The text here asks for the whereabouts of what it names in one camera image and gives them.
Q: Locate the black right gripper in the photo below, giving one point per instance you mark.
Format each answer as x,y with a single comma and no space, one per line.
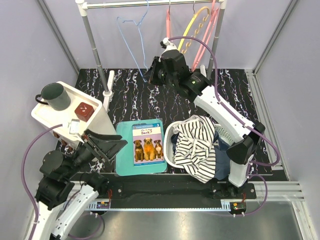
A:
149,76

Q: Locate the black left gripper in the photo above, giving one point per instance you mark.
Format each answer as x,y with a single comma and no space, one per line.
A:
103,149

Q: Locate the coral pink hanger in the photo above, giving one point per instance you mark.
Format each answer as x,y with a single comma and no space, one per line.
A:
168,21

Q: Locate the light blue wire hanger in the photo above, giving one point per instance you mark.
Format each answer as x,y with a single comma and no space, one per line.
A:
131,33

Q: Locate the yellow hanger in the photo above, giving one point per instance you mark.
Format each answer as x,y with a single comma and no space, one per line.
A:
197,22

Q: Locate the striped white tank top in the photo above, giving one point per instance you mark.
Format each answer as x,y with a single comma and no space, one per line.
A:
196,127

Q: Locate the pink plastic hanger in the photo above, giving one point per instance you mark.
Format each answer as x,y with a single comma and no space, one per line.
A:
207,35

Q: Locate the navy blue tank top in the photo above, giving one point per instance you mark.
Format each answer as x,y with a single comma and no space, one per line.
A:
222,162

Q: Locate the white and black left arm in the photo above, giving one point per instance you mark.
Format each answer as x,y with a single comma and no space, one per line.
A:
54,217

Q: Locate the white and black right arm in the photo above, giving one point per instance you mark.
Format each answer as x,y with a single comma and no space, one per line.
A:
195,87

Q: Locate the white storage box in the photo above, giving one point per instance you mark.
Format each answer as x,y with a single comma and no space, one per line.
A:
99,122

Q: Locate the dark red cube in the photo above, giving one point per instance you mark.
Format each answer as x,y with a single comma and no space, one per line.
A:
84,111

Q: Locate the metal clothes rack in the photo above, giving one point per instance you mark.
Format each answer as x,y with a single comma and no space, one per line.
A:
107,83

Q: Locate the teal tray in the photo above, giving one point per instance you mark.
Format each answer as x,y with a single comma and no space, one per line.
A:
124,164

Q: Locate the dog picture book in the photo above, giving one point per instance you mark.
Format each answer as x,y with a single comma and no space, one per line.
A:
147,144

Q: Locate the dark grey mug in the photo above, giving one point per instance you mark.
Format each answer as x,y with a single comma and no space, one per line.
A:
55,96

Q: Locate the white perforated plastic basket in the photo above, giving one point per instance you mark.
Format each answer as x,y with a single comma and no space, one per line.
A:
168,145

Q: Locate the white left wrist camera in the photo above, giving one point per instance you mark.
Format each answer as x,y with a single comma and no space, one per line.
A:
73,127

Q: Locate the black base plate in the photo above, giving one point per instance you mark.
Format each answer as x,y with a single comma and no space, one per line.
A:
166,191

